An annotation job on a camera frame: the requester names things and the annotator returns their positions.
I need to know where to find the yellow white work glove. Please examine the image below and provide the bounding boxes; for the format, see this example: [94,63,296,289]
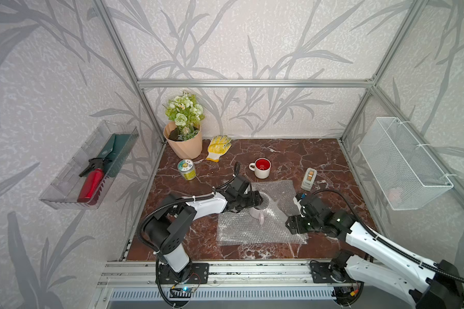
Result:
[206,135,231,162]

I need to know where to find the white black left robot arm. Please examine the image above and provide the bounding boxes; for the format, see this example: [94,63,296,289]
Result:
[135,175,264,274]

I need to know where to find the aluminium frame crossbar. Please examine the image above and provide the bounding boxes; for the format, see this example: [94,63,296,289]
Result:
[137,79,372,89]

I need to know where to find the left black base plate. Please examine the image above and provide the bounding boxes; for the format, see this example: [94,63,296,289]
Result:
[157,262,210,285]

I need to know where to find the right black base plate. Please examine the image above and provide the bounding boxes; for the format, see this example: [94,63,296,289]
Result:
[309,260,347,283]

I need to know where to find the small green labelled tin can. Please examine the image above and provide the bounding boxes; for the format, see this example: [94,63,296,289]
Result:
[177,159,196,180]

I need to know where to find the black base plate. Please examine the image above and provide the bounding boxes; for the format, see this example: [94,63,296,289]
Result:
[309,260,347,283]
[157,262,210,285]

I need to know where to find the red black spray bottle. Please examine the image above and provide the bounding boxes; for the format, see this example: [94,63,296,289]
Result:
[77,158,105,205]

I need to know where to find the white mug red inside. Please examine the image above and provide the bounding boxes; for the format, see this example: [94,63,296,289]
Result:
[249,158,271,179]

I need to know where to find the clear bubble wrap sheet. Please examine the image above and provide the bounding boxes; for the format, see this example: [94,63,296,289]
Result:
[217,180,308,246]

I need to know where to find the white wire mesh basket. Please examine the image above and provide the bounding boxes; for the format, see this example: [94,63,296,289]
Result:
[358,117,454,211]

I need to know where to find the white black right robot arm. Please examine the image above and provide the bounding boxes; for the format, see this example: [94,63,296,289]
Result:
[286,192,464,308]

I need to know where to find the green white artificial flowers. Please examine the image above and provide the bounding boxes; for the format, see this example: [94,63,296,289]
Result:
[165,91,205,142]

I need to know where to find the clear plastic wall tray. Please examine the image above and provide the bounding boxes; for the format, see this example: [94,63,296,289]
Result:
[39,121,139,210]

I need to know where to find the lilac textured ceramic mug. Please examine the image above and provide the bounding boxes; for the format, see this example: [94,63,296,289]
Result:
[249,194,269,225]

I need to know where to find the beige flower pot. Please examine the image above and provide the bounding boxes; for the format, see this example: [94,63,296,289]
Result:
[163,122,203,159]

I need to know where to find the aluminium mounting rail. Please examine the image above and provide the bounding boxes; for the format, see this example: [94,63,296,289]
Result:
[96,258,422,288]

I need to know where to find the grey tape dispenser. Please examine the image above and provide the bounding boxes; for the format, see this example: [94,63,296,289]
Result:
[300,168,317,191]

